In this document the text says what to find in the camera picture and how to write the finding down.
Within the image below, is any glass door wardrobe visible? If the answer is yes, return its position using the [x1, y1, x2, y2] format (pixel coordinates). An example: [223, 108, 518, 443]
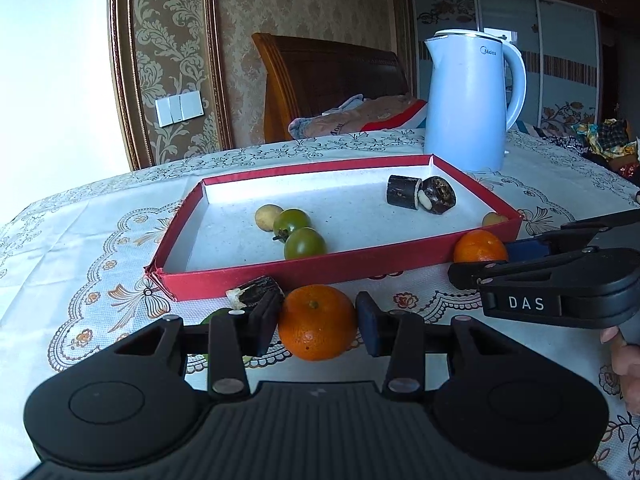
[410, 0, 601, 128]

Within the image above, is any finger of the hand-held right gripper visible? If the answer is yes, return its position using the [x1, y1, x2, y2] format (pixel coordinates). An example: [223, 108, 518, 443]
[447, 247, 601, 319]
[506, 209, 640, 262]

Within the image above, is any green tomato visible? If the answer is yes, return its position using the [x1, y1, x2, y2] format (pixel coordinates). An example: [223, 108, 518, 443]
[272, 208, 312, 241]
[283, 227, 327, 261]

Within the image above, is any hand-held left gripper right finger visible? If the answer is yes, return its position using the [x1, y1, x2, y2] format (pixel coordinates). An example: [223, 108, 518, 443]
[356, 292, 521, 397]

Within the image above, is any brown wooden headboard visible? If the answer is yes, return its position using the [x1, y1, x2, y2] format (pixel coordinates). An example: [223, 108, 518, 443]
[251, 32, 411, 143]

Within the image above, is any folded patterned blanket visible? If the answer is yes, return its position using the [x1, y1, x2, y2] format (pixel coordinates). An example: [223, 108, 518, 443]
[287, 92, 428, 141]

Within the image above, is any person's right hand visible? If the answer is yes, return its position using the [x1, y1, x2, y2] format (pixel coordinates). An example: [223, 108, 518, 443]
[600, 326, 640, 417]

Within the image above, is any orange mandarin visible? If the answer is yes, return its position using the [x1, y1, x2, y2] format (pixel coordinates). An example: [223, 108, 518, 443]
[452, 229, 509, 264]
[277, 284, 359, 362]

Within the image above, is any white wall light switch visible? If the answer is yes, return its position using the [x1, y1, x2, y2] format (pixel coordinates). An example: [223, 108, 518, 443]
[155, 91, 205, 128]

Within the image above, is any light blue electric kettle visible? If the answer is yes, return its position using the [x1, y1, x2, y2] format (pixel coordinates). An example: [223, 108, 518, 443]
[424, 29, 528, 174]

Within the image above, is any red shallow tray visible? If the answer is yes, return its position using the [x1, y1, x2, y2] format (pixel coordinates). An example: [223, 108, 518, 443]
[145, 154, 524, 304]

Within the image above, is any colourful crumpled cloth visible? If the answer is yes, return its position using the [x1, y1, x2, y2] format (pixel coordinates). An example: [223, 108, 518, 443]
[540, 117, 640, 186]

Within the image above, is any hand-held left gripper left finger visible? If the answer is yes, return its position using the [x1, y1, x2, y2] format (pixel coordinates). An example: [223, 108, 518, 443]
[115, 290, 285, 397]

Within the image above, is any green cucumber piece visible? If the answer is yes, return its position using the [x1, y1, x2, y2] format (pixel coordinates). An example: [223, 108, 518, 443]
[201, 309, 256, 365]

